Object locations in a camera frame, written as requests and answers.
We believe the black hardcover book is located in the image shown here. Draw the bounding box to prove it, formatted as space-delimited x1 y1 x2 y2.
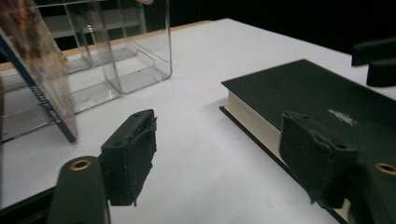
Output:
219 59 396 224

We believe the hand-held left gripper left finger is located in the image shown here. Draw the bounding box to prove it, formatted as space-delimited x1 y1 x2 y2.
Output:
101 108 158 207

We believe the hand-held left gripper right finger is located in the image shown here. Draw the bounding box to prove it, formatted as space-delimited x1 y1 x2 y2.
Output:
278 111 361 209

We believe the purple magazine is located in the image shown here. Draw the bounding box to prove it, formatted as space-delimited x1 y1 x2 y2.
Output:
0 0 78 145

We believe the clear acrylic book organizer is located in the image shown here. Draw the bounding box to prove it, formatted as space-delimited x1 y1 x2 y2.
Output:
0 0 173 144

